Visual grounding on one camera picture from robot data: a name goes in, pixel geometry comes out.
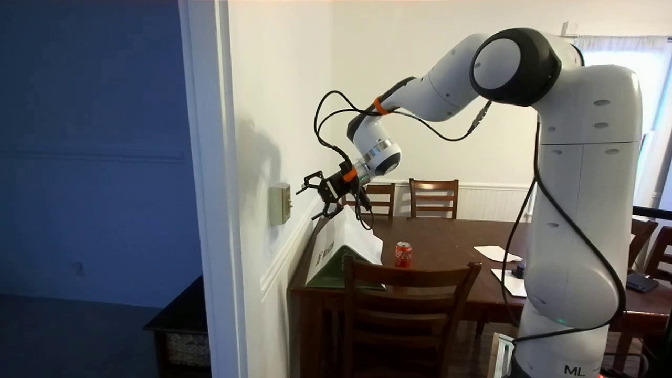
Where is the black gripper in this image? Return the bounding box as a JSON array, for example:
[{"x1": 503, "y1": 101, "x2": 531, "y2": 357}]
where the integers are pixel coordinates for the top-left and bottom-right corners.
[{"x1": 295, "y1": 165, "x2": 366, "y2": 222}]

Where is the dark wooden dining chair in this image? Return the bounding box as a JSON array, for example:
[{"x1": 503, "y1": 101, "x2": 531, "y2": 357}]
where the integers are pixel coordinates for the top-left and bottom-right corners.
[
  {"x1": 643, "y1": 226, "x2": 672, "y2": 282},
  {"x1": 407, "y1": 177, "x2": 463, "y2": 222},
  {"x1": 362, "y1": 184, "x2": 400, "y2": 222},
  {"x1": 343, "y1": 258, "x2": 484, "y2": 378},
  {"x1": 626, "y1": 217, "x2": 659, "y2": 272}
]

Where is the red Coca-Cola can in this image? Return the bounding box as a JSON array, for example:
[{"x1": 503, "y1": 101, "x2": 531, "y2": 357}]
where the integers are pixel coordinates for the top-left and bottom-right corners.
[{"x1": 394, "y1": 240, "x2": 417, "y2": 272}]

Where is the dark wooden dining table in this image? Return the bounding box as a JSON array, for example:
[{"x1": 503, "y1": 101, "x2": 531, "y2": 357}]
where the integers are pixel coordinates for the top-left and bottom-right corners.
[{"x1": 289, "y1": 217, "x2": 672, "y2": 378}]

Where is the white paper sheet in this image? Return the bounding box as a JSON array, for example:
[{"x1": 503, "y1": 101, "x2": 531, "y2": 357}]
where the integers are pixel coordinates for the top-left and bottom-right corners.
[
  {"x1": 472, "y1": 243, "x2": 523, "y2": 264},
  {"x1": 490, "y1": 268, "x2": 529, "y2": 300}
]

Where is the dark wooden side table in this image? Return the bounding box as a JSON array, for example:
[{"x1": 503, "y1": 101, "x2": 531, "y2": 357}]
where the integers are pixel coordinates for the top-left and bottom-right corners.
[{"x1": 144, "y1": 275, "x2": 213, "y2": 378}]

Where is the black flat device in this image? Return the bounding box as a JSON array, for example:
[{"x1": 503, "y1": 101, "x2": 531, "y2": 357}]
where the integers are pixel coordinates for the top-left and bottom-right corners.
[{"x1": 624, "y1": 272, "x2": 659, "y2": 297}]

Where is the beige wall light switch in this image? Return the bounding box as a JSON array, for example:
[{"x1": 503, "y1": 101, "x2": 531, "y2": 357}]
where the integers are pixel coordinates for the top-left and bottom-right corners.
[{"x1": 269, "y1": 184, "x2": 295, "y2": 227}]

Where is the black looping robot cable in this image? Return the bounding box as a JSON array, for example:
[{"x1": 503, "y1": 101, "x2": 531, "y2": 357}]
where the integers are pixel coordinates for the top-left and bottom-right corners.
[{"x1": 311, "y1": 74, "x2": 492, "y2": 167}]

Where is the long black arm cable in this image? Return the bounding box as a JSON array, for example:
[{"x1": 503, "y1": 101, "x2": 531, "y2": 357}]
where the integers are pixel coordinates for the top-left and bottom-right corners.
[{"x1": 498, "y1": 103, "x2": 628, "y2": 344}]

